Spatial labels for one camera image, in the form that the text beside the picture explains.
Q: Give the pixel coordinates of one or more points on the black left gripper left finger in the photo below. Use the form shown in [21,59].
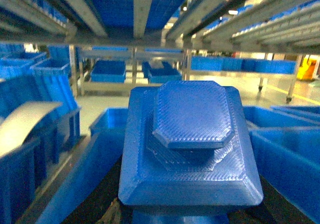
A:
[102,206]

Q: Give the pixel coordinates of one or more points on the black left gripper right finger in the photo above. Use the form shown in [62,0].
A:
[274,209]

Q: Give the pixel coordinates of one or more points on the blue 3D-printed part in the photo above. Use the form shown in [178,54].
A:
[187,155]

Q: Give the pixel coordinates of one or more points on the empty blue bin right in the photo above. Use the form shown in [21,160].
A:
[286,146]

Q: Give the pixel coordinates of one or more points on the empty blue bin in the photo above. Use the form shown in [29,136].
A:
[286,146]
[103,151]

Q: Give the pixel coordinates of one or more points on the empty blue bin left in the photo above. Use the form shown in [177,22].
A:
[103,151]

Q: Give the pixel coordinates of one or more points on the yellow mop bucket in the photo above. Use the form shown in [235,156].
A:
[306,71]

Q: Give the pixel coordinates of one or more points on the stainless steel flow rack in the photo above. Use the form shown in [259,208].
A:
[270,26]

